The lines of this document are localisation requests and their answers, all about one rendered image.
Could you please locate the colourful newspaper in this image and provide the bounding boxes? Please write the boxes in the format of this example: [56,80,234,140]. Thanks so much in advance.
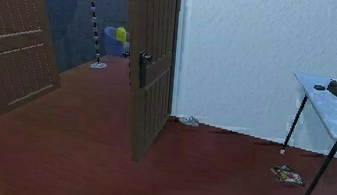
[268,164,306,188]

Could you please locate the brown wooden room door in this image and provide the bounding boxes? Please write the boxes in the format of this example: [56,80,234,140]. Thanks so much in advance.
[114,0,182,166]

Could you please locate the small grey shoes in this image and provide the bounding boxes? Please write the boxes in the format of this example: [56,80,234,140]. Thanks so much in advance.
[177,114,201,128]

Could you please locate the yellow cushion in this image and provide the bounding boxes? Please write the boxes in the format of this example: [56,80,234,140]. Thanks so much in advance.
[114,26,129,46]

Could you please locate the black and white floor lamp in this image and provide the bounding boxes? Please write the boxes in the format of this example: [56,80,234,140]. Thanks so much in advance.
[68,0,113,71]

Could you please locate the brown wooden panelled door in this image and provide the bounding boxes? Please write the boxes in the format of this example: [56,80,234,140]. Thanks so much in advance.
[0,0,69,121]

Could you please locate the pale marble table black legs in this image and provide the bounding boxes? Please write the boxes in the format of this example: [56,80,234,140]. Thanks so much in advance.
[276,71,337,195]

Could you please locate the black door handle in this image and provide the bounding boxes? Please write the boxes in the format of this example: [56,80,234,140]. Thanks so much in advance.
[136,49,154,90]

